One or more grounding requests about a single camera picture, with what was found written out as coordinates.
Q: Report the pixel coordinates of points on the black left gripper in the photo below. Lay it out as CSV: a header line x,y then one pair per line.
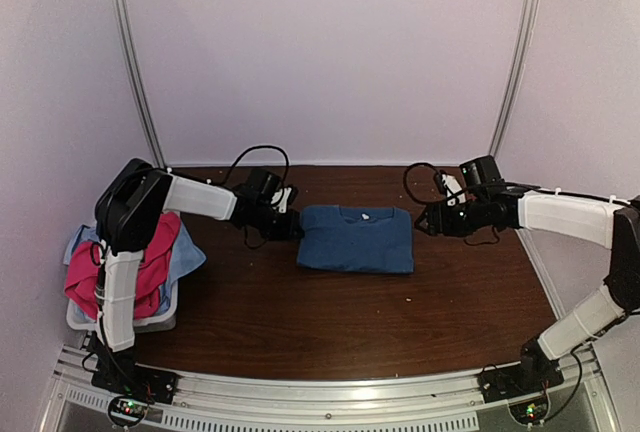
x,y
291,226

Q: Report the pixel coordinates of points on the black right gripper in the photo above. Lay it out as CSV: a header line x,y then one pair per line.
x,y
438,224

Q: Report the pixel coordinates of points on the dark blue polo shirt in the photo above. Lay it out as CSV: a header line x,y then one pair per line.
x,y
356,239

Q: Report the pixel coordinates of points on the red garment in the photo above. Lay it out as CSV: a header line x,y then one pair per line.
x,y
153,272

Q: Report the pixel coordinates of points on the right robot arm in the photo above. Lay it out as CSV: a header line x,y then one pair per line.
x,y
483,198

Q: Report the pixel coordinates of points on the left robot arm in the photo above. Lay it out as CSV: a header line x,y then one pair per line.
x,y
127,215

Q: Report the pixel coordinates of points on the white plastic laundry basket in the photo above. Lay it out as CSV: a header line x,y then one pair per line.
x,y
150,322

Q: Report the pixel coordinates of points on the light blue garment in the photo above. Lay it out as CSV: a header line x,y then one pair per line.
x,y
187,252

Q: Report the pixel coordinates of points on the right circuit board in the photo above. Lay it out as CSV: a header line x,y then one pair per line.
x,y
529,412

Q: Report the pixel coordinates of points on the circuit board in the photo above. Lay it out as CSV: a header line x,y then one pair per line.
x,y
125,411
529,412

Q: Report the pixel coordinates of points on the left circuit board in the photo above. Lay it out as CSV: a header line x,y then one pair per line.
x,y
125,411

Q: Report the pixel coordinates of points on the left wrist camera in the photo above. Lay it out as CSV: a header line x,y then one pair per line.
x,y
283,198

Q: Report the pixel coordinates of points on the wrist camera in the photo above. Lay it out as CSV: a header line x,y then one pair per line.
x,y
451,188
283,198

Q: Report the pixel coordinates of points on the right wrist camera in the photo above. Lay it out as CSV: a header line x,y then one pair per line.
x,y
451,188

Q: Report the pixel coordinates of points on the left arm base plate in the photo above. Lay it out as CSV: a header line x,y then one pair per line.
x,y
152,385

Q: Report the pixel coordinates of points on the right aluminium frame post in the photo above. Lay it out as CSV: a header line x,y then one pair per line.
x,y
527,22

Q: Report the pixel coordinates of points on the aluminium frame post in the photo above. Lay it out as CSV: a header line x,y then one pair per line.
x,y
527,22
135,78

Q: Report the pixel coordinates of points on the aluminium front rail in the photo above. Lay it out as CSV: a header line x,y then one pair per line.
x,y
444,402

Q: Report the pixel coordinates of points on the left aluminium frame post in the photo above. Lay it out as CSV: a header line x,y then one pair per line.
x,y
135,78

